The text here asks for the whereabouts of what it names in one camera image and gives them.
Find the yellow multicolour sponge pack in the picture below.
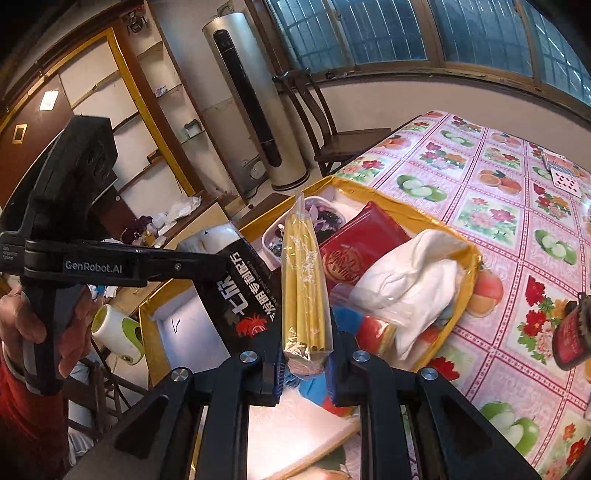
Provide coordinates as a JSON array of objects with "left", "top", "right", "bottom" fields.
[{"left": 281, "top": 195, "right": 334, "bottom": 378}]

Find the white cloth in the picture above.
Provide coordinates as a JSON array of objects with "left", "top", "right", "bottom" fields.
[{"left": 349, "top": 229, "right": 468, "bottom": 360}]

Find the dark red foil packet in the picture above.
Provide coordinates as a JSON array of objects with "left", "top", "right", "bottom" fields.
[{"left": 320, "top": 202, "right": 410, "bottom": 291}]

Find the cartoon print pencil pouch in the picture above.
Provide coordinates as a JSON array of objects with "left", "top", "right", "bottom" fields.
[{"left": 262, "top": 196, "right": 346, "bottom": 269}]

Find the blue red sponge cloth pack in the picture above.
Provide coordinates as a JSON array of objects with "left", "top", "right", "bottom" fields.
[{"left": 297, "top": 306, "right": 396, "bottom": 417}]

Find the person left hand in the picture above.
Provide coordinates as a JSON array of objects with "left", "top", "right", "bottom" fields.
[{"left": 1, "top": 286, "right": 101, "bottom": 378}]

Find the white green mug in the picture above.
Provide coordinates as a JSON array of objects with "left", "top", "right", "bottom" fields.
[{"left": 91, "top": 304, "right": 144, "bottom": 365}]

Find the dark red jar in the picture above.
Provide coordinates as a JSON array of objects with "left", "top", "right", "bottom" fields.
[{"left": 552, "top": 308, "right": 586, "bottom": 371}]

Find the standing air conditioner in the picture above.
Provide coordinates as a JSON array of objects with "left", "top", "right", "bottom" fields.
[{"left": 202, "top": 12, "right": 310, "bottom": 191}]

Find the yellow taped foam box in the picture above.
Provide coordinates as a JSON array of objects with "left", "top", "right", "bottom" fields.
[{"left": 138, "top": 174, "right": 484, "bottom": 480}]

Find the floral plastic tablecloth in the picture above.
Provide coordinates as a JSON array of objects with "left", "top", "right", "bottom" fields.
[{"left": 308, "top": 110, "right": 590, "bottom": 479}]

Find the wooden chair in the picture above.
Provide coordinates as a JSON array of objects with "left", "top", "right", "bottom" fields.
[{"left": 273, "top": 69, "right": 393, "bottom": 177}]

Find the playing cards stack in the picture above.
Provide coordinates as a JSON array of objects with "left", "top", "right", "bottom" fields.
[{"left": 542, "top": 151, "right": 590, "bottom": 199}]

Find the barred window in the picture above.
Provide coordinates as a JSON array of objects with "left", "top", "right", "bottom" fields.
[{"left": 246, "top": 1, "right": 590, "bottom": 119}]

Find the wall shelf unit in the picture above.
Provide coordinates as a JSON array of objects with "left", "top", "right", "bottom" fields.
[{"left": 1, "top": 4, "right": 240, "bottom": 238}]

